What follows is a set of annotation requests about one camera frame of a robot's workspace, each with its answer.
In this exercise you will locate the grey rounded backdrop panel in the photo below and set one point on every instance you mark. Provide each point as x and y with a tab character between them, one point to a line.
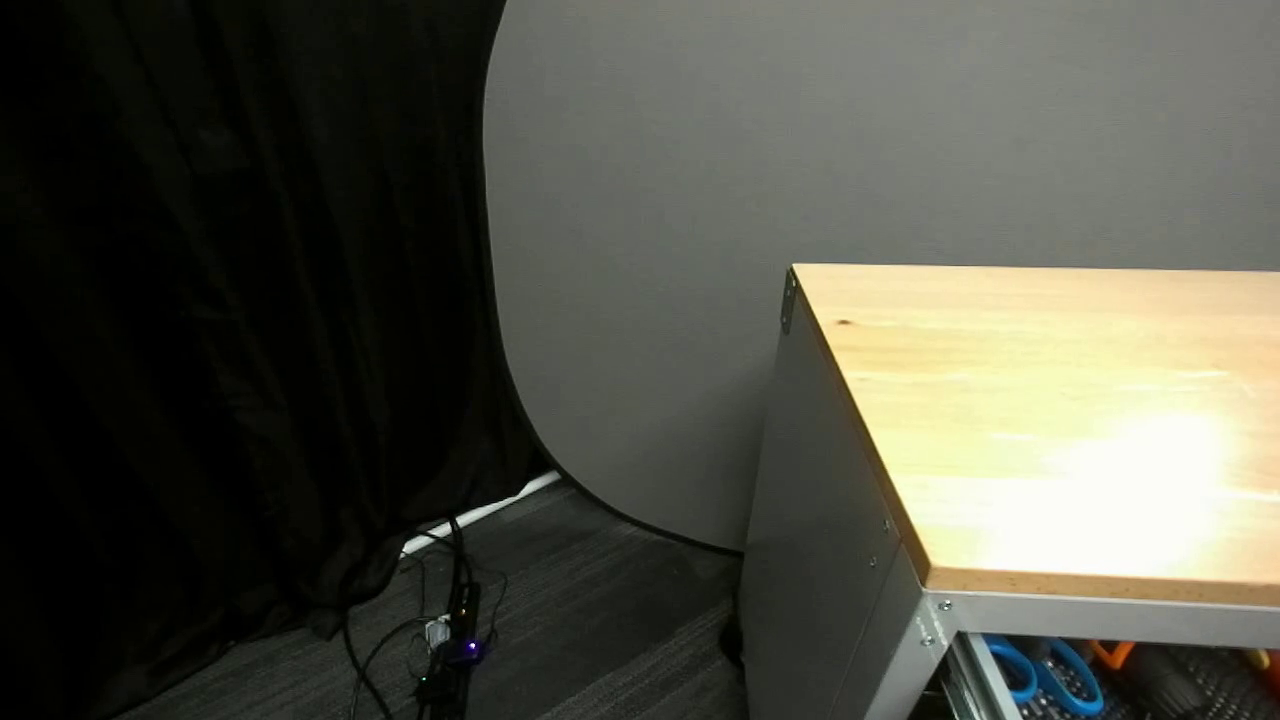
665	203

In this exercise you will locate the black curtain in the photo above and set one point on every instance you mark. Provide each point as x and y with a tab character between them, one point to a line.
200	332

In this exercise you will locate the black power strip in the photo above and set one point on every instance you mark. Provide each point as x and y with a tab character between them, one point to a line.
460	624

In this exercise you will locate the grey workbench drawer cabinet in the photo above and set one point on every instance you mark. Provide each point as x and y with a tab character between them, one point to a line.
813	534

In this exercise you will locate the blue looped tool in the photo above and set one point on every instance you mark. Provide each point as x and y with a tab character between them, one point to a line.
1014	666

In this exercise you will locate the small orange tool part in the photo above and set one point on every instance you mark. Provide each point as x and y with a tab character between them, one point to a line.
1114	653

